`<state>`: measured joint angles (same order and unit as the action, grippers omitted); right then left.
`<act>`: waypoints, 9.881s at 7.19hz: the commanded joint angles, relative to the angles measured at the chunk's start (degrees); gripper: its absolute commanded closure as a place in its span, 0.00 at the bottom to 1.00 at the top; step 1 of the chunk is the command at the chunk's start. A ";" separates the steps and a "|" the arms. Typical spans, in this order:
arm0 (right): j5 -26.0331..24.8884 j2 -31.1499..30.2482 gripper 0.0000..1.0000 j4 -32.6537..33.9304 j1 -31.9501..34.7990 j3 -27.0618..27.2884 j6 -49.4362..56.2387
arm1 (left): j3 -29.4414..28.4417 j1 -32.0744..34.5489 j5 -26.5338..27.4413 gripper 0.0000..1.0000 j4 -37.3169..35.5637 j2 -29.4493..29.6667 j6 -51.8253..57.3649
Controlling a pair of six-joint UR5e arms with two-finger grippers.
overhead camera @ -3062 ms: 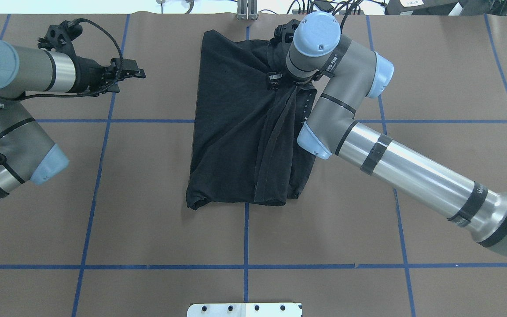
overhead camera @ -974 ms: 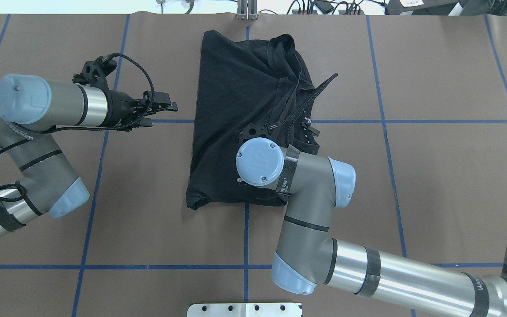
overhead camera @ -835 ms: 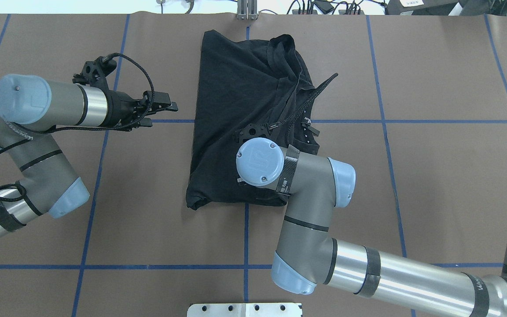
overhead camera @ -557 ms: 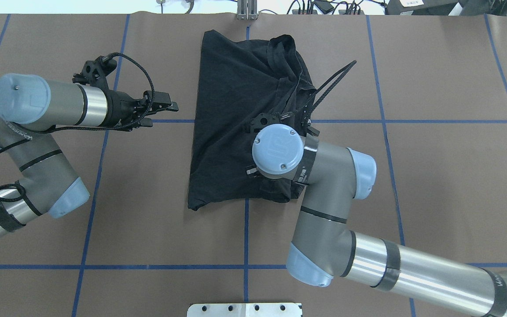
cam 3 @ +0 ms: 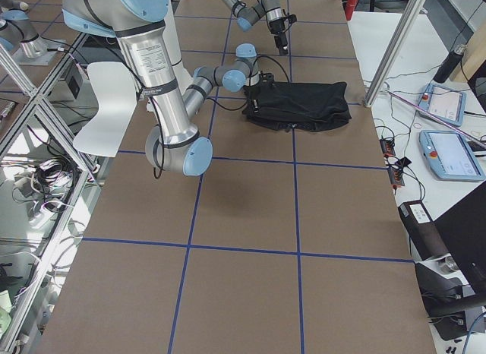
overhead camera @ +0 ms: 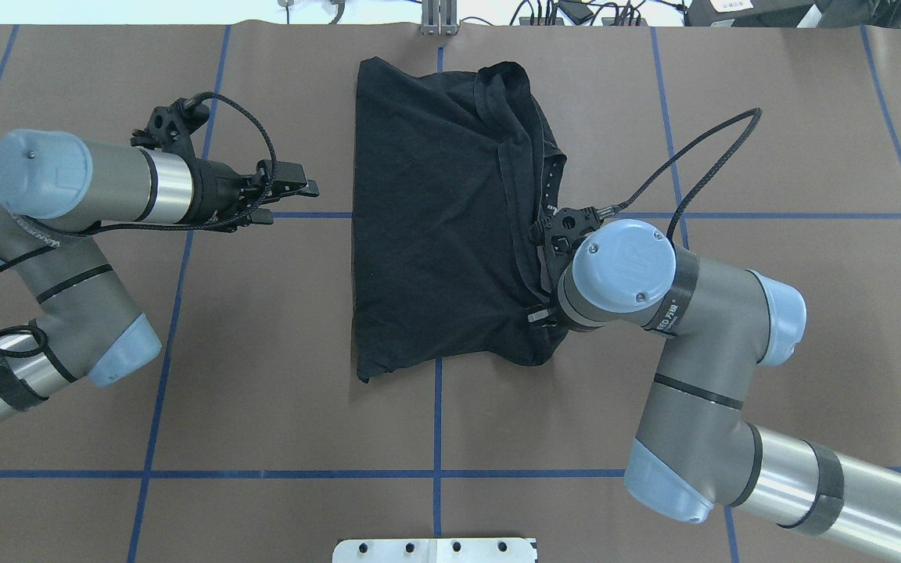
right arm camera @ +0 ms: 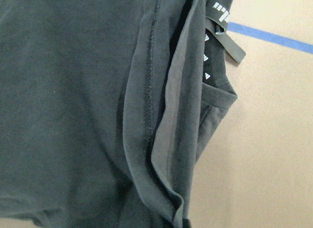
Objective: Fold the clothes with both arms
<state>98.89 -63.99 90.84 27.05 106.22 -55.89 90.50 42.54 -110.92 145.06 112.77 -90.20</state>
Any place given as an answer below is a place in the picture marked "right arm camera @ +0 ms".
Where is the black graphic t-shirt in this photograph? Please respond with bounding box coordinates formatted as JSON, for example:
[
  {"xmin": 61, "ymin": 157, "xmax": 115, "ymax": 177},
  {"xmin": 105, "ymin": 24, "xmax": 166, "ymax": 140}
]
[{"xmin": 0, "ymin": 0, "xmax": 245, "ymax": 228}]

